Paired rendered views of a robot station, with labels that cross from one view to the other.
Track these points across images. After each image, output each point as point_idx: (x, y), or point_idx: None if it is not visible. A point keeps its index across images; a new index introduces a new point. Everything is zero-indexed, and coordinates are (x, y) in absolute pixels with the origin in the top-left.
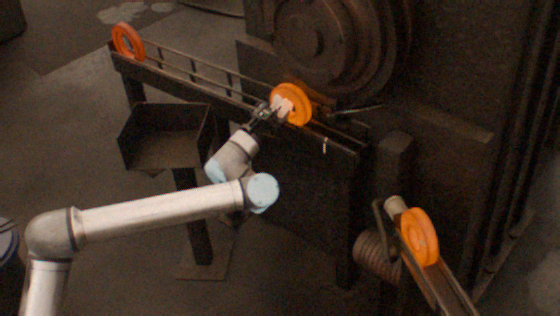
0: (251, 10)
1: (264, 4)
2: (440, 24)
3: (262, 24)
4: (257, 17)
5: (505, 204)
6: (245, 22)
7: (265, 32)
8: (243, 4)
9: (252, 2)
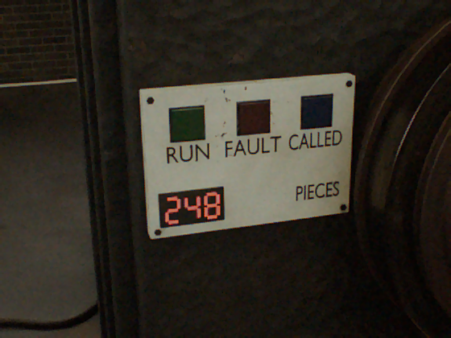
0: (178, 292)
1: (424, 208)
2: None
3: (214, 312)
4: (198, 302)
5: None
6: (152, 335)
7: (222, 328)
8: (149, 288)
9: (184, 269)
